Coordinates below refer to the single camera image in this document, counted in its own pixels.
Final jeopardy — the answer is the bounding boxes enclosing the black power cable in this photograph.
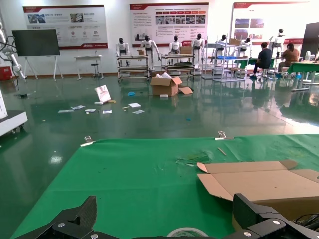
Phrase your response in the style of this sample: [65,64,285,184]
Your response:
[293,213,319,228]

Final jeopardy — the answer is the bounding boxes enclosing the red box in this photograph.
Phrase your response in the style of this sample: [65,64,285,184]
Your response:
[0,66,13,81]

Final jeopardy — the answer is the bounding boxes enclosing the black round stool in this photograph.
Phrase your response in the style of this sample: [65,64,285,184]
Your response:
[90,63,101,79]

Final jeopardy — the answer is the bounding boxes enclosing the green topped work table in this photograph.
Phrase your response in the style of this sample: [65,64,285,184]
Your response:
[234,57,282,75]
[286,62,319,92]

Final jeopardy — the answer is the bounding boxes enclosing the black monitor panel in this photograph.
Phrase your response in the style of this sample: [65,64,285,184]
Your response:
[300,22,319,61]

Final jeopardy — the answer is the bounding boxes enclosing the clear crumpled tape patch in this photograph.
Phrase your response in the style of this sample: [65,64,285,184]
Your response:
[174,150,212,167]

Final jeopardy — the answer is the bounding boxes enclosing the white wheeled platform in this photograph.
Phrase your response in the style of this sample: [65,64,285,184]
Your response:
[0,87,28,138]

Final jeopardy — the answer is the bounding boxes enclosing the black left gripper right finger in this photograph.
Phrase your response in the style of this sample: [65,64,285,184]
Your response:
[224,193,319,239]

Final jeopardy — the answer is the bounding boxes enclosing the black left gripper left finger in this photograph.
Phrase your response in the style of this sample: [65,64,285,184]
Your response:
[13,195,105,239]

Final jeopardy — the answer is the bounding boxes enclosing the metal binder clip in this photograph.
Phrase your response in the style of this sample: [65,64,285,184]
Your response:
[80,136,96,147]
[214,131,235,141]

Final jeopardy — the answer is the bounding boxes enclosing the white narrow table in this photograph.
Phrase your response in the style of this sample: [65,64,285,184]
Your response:
[74,55,105,81]

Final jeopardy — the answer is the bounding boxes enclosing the large open carton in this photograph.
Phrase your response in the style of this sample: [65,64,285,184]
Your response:
[149,72,184,97]

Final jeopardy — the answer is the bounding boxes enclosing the metal frame trolley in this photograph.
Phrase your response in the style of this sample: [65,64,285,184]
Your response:
[116,55,150,83]
[161,53,195,80]

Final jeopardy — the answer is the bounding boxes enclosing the seated person dark shirt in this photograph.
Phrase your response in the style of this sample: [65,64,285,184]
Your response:
[250,42,273,80]

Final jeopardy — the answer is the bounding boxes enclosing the wall information poster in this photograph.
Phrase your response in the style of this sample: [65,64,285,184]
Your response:
[231,1,319,45]
[22,4,108,50]
[129,2,209,48]

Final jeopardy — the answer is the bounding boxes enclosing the seated person brown shirt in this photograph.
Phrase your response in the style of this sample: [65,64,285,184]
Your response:
[277,43,300,73]

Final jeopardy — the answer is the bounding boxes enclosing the metal frame shelf rack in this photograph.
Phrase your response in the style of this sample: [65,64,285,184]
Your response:
[201,41,252,83]

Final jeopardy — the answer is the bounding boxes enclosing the black screen on stand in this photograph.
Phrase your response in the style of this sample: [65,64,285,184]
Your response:
[11,29,64,80]

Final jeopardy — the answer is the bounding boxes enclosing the red white paper bag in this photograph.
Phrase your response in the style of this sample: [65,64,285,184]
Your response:
[94,85,112,103]

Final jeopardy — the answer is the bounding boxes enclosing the clear tape roll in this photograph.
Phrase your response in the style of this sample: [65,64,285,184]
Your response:
[166,226,209,239]

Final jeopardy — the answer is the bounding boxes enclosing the open cardboard box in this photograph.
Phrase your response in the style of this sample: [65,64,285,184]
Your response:
[196,159,319,232]

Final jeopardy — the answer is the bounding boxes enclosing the green table cloth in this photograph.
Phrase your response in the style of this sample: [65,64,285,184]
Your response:
[9,134,319,239]

